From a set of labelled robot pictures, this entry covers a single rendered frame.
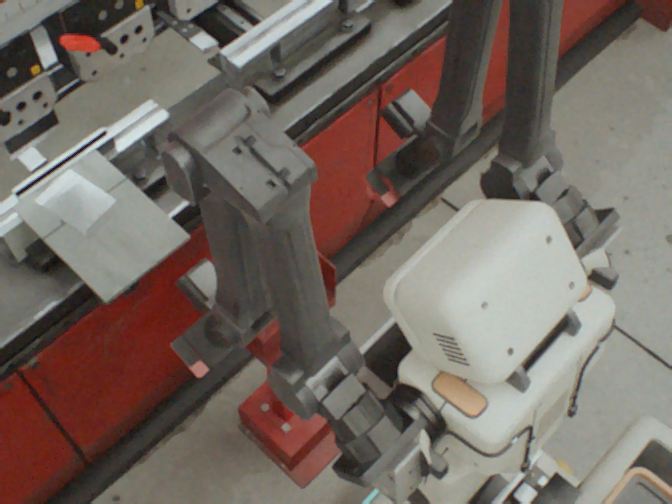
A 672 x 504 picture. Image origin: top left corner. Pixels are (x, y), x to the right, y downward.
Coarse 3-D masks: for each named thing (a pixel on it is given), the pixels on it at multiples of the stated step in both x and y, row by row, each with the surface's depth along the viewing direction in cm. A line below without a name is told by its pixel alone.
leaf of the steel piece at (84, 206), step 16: (80, 176) 156; (64, 192) 154; (80, 192) 154; (96, 192) 154; (48, 208) 152; (64, 208) 152; (80, 208) 152; (96, 208) 152; (112, 208) 151; (80, 224) 151; (96, 224) 149
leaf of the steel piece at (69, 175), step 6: (66, 174) 156; (72, 174) 156; (60, 180) 155; (66, 180) 155; (54, 186) 155; (60, 186) 155; (48, 192) 154; (54, 192) 154; (42, 198) 153; (48, 198) 153; (42, 204) 153
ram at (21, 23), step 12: (0, 0) 121; (48, 0) 127; (60, 0) 129; (72, 0) 130; (24, 12) 125; (36, 12) 127; (48, 12) 129; (12, 24) 125; (24, 24) 127; (0, 36) 125; (12, 36) 126
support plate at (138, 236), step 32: (96, 160) 158; (128, 192) 154; (32, 224) 151; (64, 224) 151; (128, 224) 151; (160, 224) 151; (64, 256) 147; (96, 256) 147; (128, 256) 147; (160, 256) 148; (96, 288) 144
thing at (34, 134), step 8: (40, 120) 145; (48, 120) 147; (56, 120) 148; (32, 128) 145; (40, 128) 147; (48, 128) 148; (56, 128) 151; (16, 136) 144; (24, 136) 145; (32, 136) 146; (40, 136) 149; (8, 144) 144; (16, 144) 145; (24, 144) 146; (32, 144) 149; (8, 152) 145; (16, 152) 147
